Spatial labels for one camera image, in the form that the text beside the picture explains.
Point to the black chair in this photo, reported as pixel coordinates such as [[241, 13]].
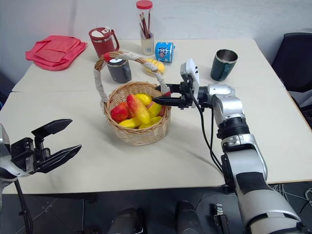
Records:
[[295, 63]]

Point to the red fabric bag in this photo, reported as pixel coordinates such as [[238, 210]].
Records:
[[56, 52]]

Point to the clear tube with red lid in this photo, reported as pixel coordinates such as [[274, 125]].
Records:
[[147, 47]]

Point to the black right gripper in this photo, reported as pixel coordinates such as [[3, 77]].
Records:
[[186, 98]]

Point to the red lidded tumbler mug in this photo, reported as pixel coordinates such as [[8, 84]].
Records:
[[101, 45]]

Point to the red pencil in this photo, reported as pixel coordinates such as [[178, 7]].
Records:
[[142, 25], [149, 24], [142, 31]]

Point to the dark green steel cup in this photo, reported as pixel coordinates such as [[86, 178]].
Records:
[[223, 68]]

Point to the red and yellow mango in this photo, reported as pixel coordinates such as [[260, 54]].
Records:
[[139, 111]]

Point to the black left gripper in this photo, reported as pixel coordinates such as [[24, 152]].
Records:
[[24, 153]]

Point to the yellow lemon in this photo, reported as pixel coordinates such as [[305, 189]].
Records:
[[143, 98]]

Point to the red apple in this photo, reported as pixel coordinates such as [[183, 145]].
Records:
[[119, 112]]

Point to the grey lidded mug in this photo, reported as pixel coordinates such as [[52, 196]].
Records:
[[119, 72]]

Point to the yellow fruit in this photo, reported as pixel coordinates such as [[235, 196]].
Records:
[[129, 123], [153, 64], [152, 121], [154, 110]]

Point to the dark rounded shape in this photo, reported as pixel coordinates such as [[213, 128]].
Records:
[[125, 221], [187, 218]]

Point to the small red fruit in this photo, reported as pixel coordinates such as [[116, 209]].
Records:
[[162, 111]]

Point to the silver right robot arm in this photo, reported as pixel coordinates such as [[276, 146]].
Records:
[[243, 156]]

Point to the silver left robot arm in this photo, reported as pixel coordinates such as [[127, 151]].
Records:
[[3, 190]]

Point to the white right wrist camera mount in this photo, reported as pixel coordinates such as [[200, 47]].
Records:
[[192, 72]]

